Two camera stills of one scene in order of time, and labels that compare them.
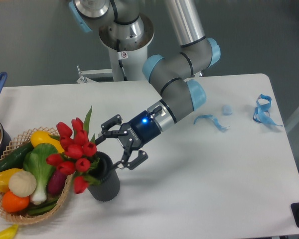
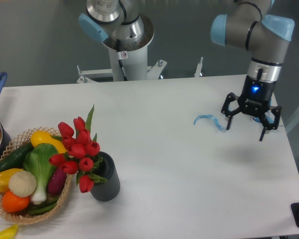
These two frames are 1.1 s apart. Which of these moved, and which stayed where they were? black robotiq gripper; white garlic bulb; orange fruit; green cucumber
Moved: black robotiq gripper
Stayed: green cucumber; white garlic bulb; orange fruit
